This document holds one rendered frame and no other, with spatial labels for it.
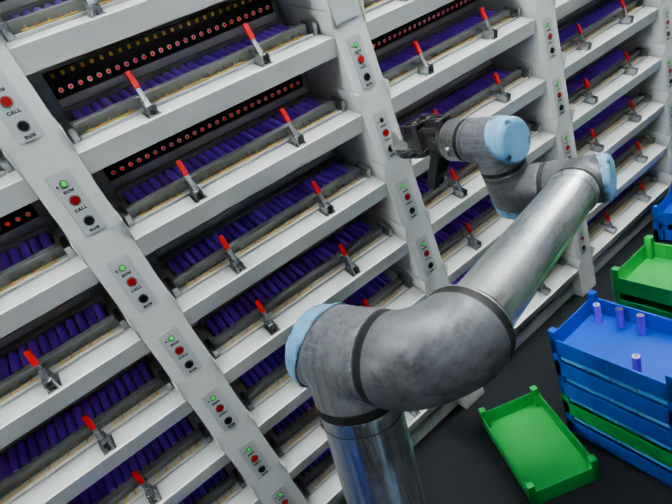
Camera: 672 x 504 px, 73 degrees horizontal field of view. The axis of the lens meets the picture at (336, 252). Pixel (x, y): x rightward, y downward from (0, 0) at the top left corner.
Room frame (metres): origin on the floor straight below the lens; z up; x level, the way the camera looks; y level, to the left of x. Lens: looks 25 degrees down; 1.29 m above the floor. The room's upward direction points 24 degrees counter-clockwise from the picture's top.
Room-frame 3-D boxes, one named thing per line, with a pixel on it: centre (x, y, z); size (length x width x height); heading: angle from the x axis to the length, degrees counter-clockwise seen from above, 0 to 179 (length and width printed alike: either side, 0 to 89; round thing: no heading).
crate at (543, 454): (0.90, -0.31, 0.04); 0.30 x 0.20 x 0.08; 179
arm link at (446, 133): (0.93, -0.34, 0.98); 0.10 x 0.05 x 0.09; 113
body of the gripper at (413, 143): (1.00, -0.31, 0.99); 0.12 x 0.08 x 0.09; 23
